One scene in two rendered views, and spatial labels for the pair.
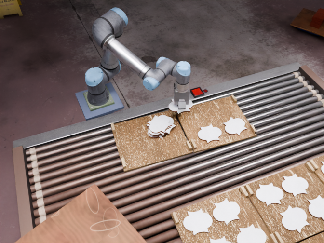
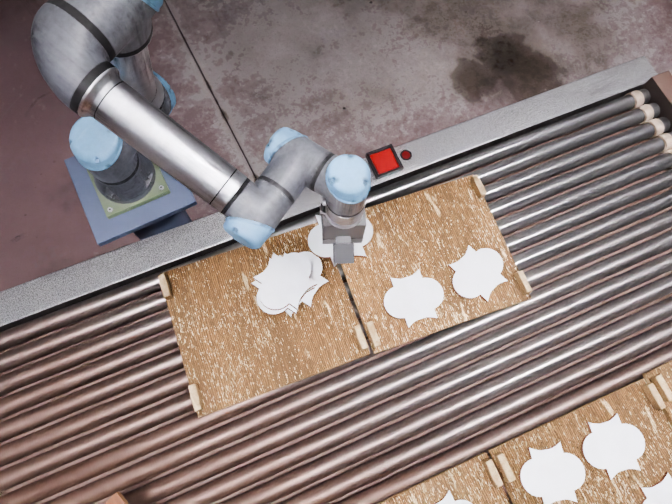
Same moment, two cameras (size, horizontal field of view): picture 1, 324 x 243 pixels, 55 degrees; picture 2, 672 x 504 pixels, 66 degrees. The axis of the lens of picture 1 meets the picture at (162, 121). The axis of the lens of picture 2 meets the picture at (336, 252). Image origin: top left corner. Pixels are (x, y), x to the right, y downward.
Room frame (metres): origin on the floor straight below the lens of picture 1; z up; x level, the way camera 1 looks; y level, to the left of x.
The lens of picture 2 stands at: (0.88, -0.05, 2.15)
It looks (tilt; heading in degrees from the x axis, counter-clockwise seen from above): 72 degrees down; 352
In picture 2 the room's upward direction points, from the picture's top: 7 degrees clockwise
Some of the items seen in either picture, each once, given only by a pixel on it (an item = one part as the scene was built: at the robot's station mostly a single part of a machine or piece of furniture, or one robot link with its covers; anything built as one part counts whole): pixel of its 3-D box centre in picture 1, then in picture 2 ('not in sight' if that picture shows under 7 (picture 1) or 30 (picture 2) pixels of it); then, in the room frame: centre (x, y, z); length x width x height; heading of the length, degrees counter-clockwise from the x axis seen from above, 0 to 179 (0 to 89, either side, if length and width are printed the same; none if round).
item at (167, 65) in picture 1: (165, 67); (294, 165); (1.31, -0.02, 1.32); 0.11 x 0.11 x 0.08; 56
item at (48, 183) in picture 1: (194, 137); (374, 301); (1.16, -0.20, 0.90); 1.95 x 0.05 x 0.05; 112
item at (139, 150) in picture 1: (150, 138); (263, 313); (1.13, 0.07, 0.93); 0.41 x 0.35 x 0.02; 109
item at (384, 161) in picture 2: (197, 92); (384, 161); (1.53, -0.24, 0.92); 0.06 x 0.06 x 0.01; 22
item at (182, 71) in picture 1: (182, 72); (345, 185); (1.27, -0.11, 1.32); 0.09 x 0.08 x 0.11; 56
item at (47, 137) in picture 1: (173, 103); (324, 192); (1.46, -0.08, 0.89); 2.08 x 0.08 x 0.06; 112
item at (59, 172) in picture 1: (191, 131); (366, 282); (1.21, -0.18, 0.90); 1.95 x 0.05 x 0.05; 112
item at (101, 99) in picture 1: (97, 92); (119, 169); (1.50, 0.44, 0.94); 0.15 x 0.15 x 0.10
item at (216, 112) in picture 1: (214, 122); (426, 259); (1.26, -0.33, 0.93); 0.41 x 0.35 x 0.02; 108
